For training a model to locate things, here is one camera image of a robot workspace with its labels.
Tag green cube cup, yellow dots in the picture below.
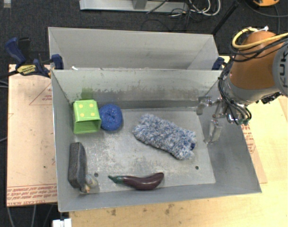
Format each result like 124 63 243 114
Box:
72 99 102 135

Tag small grey toy animal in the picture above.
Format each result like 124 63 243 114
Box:
79 174 99 194

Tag blue round scrubber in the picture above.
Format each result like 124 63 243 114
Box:
98 103 123 131

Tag purple toy eggplant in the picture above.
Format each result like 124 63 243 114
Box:
108 172 165 191

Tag blue and white fluffy cloth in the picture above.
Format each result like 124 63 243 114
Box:
131 113 197 161

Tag dark grey flat block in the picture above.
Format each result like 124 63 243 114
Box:
68 142 88 189

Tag black cylinder on white bracket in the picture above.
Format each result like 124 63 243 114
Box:
261 92 283 105

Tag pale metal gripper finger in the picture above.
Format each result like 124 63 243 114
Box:
196 96 220 115
203 119 223 145

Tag grey metal bin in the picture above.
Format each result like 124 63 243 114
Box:
48 26 262 213

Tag brown cardboard board, red print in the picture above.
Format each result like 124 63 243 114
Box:
6 64 269 208

